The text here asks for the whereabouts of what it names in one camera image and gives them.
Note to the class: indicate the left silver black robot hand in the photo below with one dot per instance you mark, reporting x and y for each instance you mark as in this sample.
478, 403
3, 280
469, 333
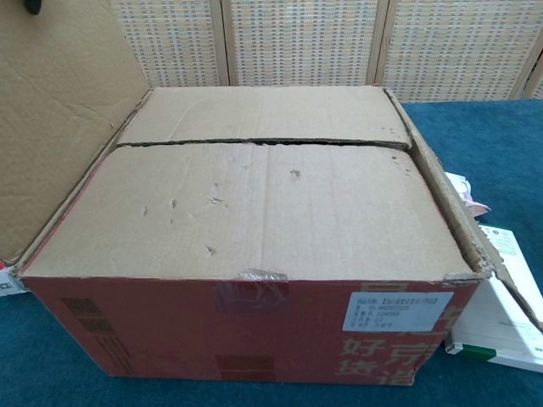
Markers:
33, 6

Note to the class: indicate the red cardboard box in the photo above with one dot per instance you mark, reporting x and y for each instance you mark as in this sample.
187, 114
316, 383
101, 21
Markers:
254, 212

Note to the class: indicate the white green paper box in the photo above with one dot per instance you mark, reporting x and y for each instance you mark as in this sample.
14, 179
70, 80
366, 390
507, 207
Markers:
500, 322

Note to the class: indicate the woven wooden folding screen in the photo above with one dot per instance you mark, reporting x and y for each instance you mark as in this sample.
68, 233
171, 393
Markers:
305, 42

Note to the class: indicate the Oreo cookie package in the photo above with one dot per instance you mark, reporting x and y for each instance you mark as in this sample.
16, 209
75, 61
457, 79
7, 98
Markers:
8, 284

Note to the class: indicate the pink wet wipes pack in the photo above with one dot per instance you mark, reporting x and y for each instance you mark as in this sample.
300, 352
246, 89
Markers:
464, 191

